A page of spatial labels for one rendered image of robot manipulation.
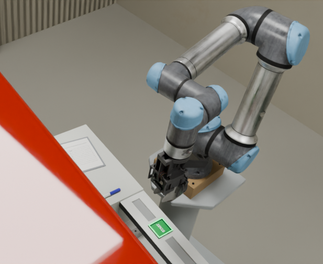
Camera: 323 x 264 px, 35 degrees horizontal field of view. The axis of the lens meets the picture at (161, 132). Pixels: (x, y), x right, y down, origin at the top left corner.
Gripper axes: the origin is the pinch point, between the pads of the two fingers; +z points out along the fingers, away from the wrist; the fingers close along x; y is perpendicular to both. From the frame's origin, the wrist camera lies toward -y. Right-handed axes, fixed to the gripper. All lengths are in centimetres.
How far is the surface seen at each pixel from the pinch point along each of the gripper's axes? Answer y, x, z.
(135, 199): 0.5, -13.1, 14.7
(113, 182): 2.9, -22.0, 14.2
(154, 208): -2.3, -7.0, 14.7
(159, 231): 1.7, 1.0, 14.3
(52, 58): -80, -205, 111
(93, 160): 3.2, -33.4, 13.9
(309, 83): -196, -72, 80
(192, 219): -33, -13, 48
